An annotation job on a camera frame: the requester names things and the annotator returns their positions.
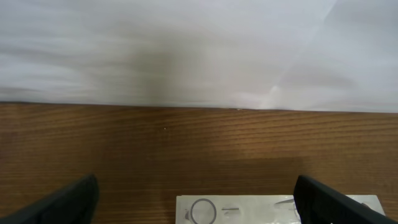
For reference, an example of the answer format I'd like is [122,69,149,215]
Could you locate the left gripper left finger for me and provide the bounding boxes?
[0,173,100,224]

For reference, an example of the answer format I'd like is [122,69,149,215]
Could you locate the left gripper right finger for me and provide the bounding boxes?
[293,174,398,224]

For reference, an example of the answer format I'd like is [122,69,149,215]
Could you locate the white test tube rack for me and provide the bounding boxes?
[175,194,386,224]

